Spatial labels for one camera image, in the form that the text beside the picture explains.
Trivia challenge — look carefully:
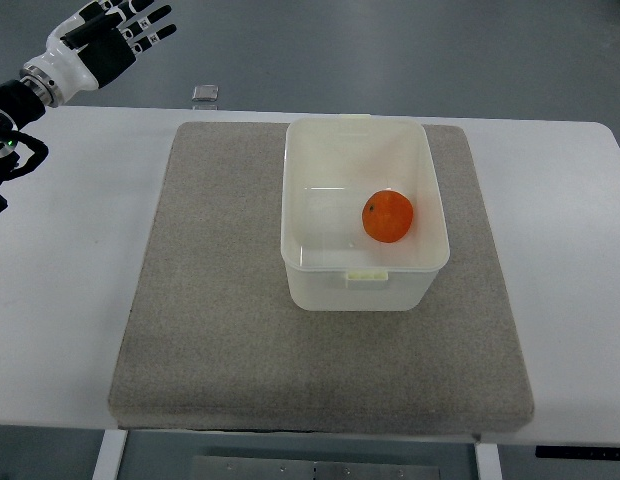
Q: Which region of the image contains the white table leg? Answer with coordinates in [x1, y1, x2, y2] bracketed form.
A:
[92, 430, 128, 480]
[474, 436, 503, 480]

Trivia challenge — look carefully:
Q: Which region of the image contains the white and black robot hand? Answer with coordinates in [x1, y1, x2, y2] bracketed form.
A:
[20, 1, 176, 107]

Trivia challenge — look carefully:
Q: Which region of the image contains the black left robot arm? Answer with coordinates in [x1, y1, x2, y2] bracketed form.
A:
[0, 79, 49, 214]

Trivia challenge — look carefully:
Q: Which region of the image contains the grey felt mat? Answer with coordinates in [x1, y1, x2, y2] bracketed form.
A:
[108, 122, 534, 435]

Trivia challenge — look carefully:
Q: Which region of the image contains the white right table leg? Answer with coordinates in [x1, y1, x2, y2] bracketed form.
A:
[474, 436, 503, 480]

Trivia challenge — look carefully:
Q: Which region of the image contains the black table control panel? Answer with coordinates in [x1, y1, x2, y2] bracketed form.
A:
[535, 446, 620, 461]

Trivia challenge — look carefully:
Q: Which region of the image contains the white left table leg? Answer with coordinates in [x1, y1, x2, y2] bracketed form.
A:
[92, 430, 128, 480]

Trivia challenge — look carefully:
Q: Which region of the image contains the white plastic box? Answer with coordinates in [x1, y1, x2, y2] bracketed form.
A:
[281, 115, 450, 311]

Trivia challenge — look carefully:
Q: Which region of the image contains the orange fruit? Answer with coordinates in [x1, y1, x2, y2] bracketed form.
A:
[361, 189, 414, 243]

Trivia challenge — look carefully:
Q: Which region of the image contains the small metal floor plate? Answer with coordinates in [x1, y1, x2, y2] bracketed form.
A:
[191, 84, 219, 102]

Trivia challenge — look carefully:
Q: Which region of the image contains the grey metal base plate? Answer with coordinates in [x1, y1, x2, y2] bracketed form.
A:
[189, 456, 441, 480]

